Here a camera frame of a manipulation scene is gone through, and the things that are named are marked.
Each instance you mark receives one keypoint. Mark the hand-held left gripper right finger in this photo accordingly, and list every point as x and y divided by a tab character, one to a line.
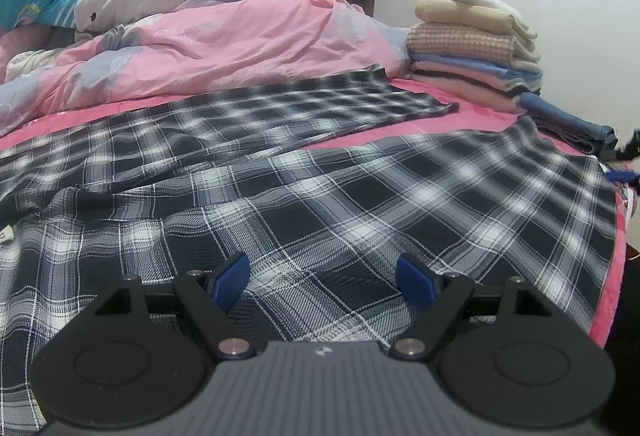
415	283

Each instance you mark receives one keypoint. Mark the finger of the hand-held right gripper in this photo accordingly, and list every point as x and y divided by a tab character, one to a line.
625	150
622	176

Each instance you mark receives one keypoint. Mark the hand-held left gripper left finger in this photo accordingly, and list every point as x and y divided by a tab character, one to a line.
230	281

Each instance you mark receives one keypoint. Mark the black white plaid pants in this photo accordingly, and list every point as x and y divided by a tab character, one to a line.
350	196

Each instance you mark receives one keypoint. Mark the stack of folded clothes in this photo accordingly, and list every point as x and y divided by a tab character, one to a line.
465	46

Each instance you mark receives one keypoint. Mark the folded blue jeans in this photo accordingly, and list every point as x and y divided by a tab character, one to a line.
565	121

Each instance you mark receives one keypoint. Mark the pink floral blanket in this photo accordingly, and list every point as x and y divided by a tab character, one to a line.
450	123

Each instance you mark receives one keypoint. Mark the pink grey flower quilt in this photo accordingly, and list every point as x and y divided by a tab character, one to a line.
225	51

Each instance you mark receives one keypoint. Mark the white knit cloth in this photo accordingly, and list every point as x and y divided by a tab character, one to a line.
30	63

